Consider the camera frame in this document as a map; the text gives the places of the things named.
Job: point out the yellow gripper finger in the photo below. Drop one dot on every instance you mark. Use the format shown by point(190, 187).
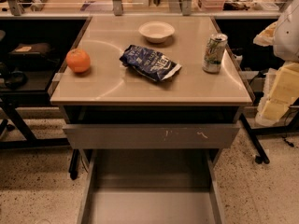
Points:
point(286, 85)
point(270, 111)

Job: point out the blue chip bag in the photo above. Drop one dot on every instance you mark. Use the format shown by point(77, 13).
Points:
point(149, 63)

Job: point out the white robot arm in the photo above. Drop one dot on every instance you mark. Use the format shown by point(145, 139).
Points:
point(283, 36)

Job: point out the closed top drawer front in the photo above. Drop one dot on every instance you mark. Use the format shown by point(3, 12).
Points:
point(150, 136)

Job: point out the grey drawer cabinet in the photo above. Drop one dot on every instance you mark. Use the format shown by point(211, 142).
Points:
point(150, 123)

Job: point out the open middle drawer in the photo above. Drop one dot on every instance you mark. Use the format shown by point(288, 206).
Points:
point(171, 186)

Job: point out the green white soda can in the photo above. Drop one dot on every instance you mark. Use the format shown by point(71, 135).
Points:
point(215, 49)

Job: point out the white ceramic bowl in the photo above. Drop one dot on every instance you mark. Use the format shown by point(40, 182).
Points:
point(156, 32)

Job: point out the orange fruit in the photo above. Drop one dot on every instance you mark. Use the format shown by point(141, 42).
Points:
point(78, 60)

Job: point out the black side table left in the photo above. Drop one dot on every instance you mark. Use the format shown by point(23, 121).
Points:
point(63, 34)

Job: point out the dark box with label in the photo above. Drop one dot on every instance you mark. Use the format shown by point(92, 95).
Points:
point(31, 51)

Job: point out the black headphones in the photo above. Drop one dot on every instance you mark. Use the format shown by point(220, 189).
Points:
point(15, 79)

